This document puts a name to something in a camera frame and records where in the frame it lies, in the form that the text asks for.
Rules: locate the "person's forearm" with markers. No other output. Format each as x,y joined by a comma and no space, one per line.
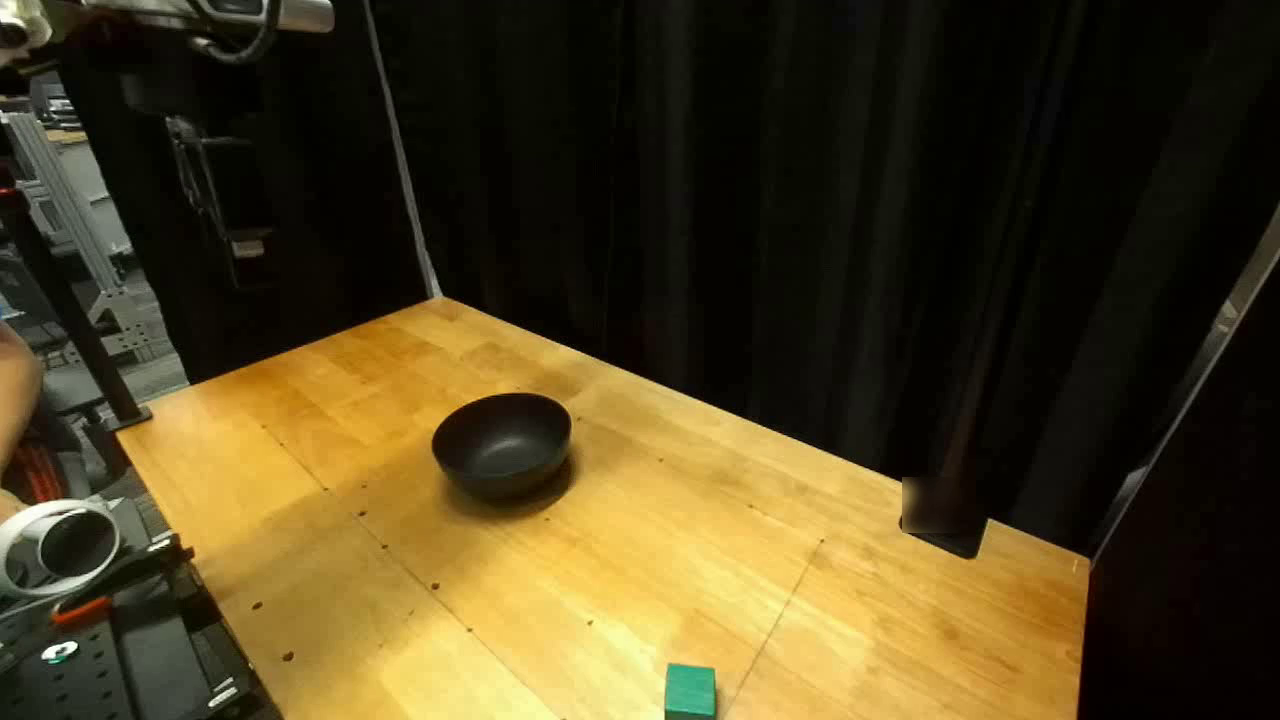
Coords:
18,391

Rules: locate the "white slanted pole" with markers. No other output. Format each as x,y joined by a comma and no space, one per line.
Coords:
401,158

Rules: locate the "black bowl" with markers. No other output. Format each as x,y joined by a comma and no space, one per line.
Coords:
503,444

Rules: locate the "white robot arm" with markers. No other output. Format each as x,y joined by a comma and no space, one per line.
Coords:
227,29

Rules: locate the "black curtain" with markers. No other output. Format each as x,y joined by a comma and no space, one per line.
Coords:
773,205

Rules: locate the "orange handled tool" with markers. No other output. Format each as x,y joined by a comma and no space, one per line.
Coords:
77,613

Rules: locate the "white VR headset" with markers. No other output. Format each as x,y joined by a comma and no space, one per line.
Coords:
57,545

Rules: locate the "black vertical pole with base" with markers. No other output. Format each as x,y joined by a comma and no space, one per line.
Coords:
953,504

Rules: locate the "green block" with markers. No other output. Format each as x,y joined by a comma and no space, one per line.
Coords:
688,695

